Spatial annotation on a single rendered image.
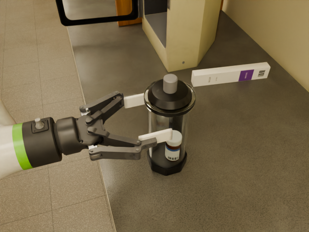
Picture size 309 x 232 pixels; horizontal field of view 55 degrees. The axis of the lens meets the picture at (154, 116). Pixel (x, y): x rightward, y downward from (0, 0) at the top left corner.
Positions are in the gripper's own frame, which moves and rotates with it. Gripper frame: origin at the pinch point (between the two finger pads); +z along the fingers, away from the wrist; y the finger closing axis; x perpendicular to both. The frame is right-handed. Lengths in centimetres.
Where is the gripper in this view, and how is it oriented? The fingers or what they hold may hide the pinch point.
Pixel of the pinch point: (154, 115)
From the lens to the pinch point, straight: 64.4
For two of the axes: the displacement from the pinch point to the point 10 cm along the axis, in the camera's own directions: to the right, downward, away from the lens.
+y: -3.1, -6.8, 6.6
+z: 9.5, -2.2, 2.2
